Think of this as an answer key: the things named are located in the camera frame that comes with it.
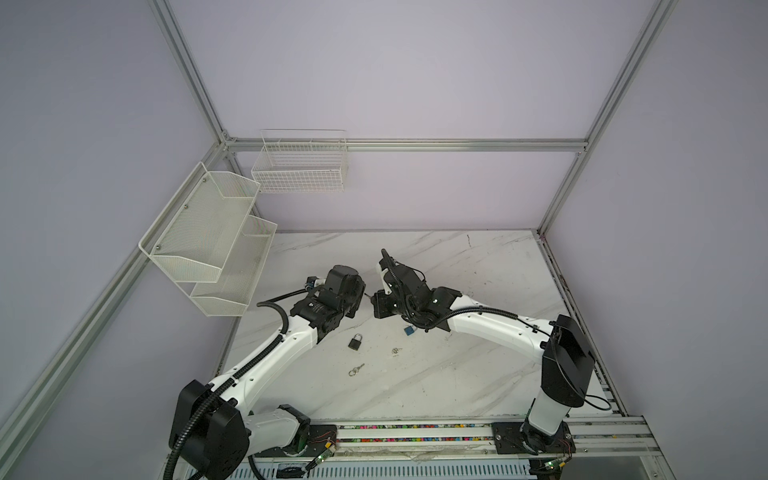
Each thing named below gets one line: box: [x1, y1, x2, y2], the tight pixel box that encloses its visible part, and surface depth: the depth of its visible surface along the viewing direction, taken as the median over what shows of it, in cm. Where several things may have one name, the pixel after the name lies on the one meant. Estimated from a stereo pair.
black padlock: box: [348, 333, 363, 351], surface depth 92 cm
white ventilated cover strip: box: [256, 461, 533, 480], surface depth 72 cm
